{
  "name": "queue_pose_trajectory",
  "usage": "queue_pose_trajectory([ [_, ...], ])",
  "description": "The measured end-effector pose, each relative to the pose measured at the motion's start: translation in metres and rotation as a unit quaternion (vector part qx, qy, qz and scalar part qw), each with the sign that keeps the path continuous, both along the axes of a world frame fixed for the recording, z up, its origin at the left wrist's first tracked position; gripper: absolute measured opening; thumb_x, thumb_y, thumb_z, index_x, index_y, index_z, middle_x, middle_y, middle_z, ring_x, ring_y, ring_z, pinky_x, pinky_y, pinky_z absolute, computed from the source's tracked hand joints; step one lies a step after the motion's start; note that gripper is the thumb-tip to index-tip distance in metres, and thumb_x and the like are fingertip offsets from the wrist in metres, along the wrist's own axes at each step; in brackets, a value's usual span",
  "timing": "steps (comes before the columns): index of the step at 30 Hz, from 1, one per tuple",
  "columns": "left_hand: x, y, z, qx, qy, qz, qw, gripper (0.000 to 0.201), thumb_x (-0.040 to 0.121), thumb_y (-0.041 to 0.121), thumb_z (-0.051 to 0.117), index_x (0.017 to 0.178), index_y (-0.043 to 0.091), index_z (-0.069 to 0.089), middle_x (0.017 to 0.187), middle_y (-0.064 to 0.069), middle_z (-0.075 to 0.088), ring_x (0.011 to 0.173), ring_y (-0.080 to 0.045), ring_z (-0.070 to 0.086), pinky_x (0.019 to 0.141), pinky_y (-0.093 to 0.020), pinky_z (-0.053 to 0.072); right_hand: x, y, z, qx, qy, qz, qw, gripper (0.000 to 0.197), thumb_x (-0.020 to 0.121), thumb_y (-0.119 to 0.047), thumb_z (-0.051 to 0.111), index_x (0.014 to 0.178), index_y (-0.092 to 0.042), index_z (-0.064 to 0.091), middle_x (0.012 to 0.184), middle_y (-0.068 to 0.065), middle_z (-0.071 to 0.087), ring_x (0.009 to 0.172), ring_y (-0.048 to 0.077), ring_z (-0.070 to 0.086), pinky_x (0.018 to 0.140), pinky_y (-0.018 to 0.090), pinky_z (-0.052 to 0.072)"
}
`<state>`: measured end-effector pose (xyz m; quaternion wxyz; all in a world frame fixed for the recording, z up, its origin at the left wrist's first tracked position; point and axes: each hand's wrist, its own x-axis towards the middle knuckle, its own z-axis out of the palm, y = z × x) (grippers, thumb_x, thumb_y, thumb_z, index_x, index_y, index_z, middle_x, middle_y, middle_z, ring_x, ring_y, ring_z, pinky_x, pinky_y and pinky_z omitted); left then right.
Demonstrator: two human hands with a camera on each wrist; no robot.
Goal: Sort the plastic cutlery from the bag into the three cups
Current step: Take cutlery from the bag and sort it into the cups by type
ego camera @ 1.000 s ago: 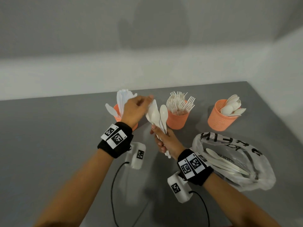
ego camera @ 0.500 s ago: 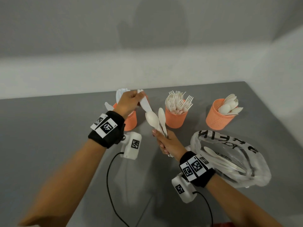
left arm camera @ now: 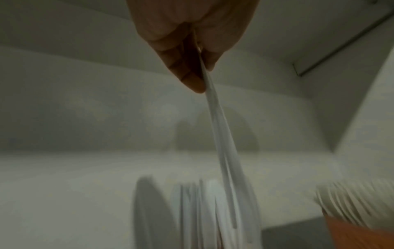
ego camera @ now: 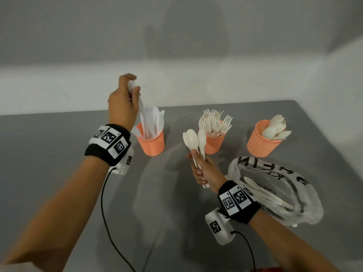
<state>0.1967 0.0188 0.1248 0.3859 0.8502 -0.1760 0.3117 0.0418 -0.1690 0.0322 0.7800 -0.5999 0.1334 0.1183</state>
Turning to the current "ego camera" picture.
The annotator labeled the person's left hand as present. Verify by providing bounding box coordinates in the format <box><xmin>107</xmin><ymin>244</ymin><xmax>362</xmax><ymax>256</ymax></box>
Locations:
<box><xmin>107</xmin><ymin>73</ymin><xmax>141</xmax><ymax>132</ymax></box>

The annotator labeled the person's right hand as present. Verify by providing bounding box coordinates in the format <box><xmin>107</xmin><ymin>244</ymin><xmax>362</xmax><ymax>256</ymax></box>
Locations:
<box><xmin>187</xmin><ymin>149</ymin><xmax>228</xmax><ymax>195</ymax></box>

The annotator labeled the orange mesh cup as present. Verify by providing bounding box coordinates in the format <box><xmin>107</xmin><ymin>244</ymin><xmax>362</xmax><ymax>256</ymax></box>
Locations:
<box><xmin>198</xmin><ymin>127</ymin><xmax>226</xmax><ymax>155</ymax></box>
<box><xmin>136</xmin><ymin>122</ymin><xmax>165</xmax><ymax>157</ymax></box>
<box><xmin>247</xmin><ymin>119</ymin><xmax>284</xmax><ymax>158</ymax></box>

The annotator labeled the bunch of white plastic knives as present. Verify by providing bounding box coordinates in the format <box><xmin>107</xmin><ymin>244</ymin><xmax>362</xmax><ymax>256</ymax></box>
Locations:
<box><xmin>131</xmin><ymin>105</ymin><xmax>165</xmax><ymax>140</ymax></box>

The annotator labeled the bunch of white plastic forks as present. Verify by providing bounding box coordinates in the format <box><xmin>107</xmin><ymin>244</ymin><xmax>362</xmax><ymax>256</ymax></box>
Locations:
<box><xmin>198</xmin><ymin>109</ymin><xmax>233</xmax><ymax>138</ymax></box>

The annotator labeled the bunch of white plastic spoons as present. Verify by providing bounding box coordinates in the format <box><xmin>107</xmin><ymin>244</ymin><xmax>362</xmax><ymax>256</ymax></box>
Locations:
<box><xmin>261</xmin><ymin>114</ymin><xmax>292</xmax><ymax>141</ymax></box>

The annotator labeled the clear plastic bag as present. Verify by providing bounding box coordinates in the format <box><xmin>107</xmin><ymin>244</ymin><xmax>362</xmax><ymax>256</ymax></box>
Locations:
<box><xmin>228</xmin><ymin>156</ymin><xmax>324</xmax><ymax>227</ymax></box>

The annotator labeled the person's right forearm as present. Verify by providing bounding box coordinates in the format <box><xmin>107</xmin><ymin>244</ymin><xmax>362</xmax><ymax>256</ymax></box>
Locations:
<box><xmin>249</xmin><ymin>209</ymin><xmax>341</xmax><ymax>272</ymax></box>

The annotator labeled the person's left forearm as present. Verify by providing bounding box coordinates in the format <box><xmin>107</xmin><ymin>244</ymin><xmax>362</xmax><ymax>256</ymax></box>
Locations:
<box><xmin>3</xmin><ymin>155</ymin><xmax>110</xmax><ymax>272</ymax></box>

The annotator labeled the black marker wristband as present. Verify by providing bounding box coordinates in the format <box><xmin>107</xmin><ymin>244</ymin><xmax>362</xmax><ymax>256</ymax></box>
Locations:
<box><xmin>217</xmin><ymin>180</ymin><xmax>261</xmax><ymax>225</ymax></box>
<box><xmin>85</xmin><ymin>124</ymin><xmax>132</xmax><ymax>167</ymax></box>

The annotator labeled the white shirt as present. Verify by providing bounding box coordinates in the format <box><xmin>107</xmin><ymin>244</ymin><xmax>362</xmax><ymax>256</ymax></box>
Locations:
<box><xmin>0</xmin><ymin>262</ymin><xmax>43</xmax><ymax>272</ymax></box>

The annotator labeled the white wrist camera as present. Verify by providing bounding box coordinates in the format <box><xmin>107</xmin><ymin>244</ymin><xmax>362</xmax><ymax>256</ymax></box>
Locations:
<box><xmin>205</xmin><ymin>208</ymin><xmax>236</xmax><ymax>246</ymax></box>
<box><xmin>109</xmin><ymin>147</ymin><xmax>135</xmax><ymax>175</ymax></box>

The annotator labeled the black camera cable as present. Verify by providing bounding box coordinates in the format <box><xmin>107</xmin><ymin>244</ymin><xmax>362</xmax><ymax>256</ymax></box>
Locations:
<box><xmin>231</xmin><ymin>230</ymin><xmax>256</xmax><ymax>272</ymax></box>
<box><xmin>101</xmin><ymin>166</ymin><xmax>137</xmax><ymax>272</ymax></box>

